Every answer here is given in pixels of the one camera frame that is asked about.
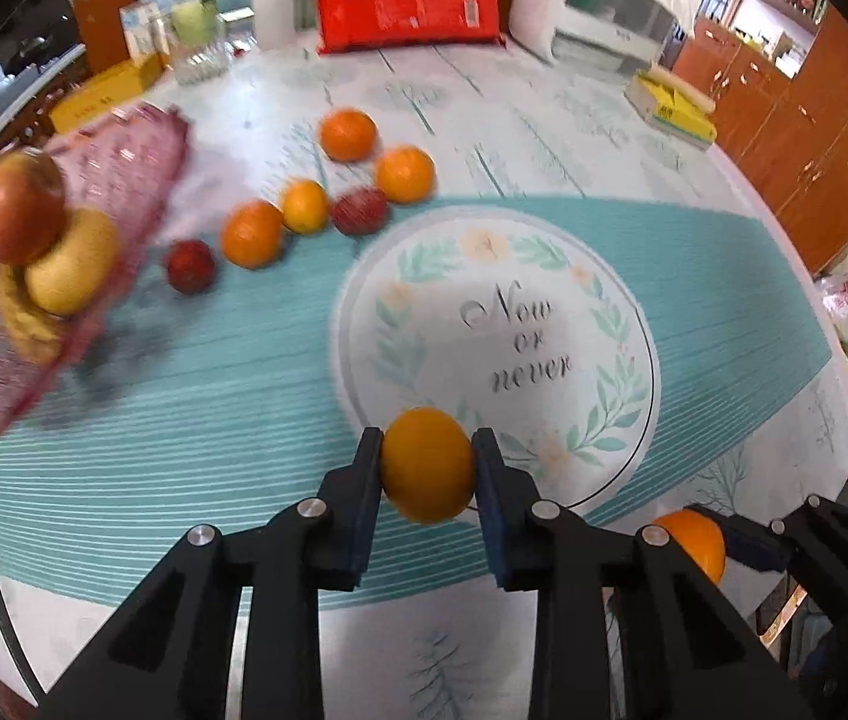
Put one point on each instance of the long yellow cardboard box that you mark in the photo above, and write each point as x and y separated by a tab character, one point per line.
98	97

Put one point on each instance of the red plastic package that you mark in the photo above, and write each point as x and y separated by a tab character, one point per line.
405	0

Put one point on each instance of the white countertop appliance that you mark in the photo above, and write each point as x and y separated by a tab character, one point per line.
604	15

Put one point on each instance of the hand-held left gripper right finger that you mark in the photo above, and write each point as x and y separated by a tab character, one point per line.
493	517

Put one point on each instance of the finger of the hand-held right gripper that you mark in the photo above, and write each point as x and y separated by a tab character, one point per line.
761	547

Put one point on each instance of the wood framed glass sliding door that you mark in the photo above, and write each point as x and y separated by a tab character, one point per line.
105	15

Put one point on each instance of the orange tangerine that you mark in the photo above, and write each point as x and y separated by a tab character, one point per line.
428	474
404	174
305	205
251	234
694	544
347	135

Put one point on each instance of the red apple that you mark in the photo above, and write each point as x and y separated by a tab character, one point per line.
15	206

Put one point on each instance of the pink glass fruit bowl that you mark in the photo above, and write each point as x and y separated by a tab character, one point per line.
131	157

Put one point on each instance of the yellow box with white flap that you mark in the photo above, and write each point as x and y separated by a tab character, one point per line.
671	105

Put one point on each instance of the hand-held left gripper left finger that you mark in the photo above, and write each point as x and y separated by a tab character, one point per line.
365	510

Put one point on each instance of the red strawberry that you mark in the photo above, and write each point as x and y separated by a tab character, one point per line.
189	265
358	210

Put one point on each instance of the clear bottle with green label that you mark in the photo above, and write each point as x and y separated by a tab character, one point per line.
195	15

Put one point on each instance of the clear drinking glass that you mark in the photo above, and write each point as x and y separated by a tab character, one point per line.
203	64

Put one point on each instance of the white pink plastic bag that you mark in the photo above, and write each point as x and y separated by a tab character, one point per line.
836	292

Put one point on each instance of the yellow pear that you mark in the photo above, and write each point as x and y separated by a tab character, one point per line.
75	262

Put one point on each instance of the white squeeze bottle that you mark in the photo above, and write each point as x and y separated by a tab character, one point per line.
274	11

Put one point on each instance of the wooden wall cabinet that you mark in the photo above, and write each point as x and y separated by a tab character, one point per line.
806	112

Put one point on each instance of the ripe yellow banana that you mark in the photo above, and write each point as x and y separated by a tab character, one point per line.
27	326

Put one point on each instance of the white paper carton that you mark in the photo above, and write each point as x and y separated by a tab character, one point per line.
140	30

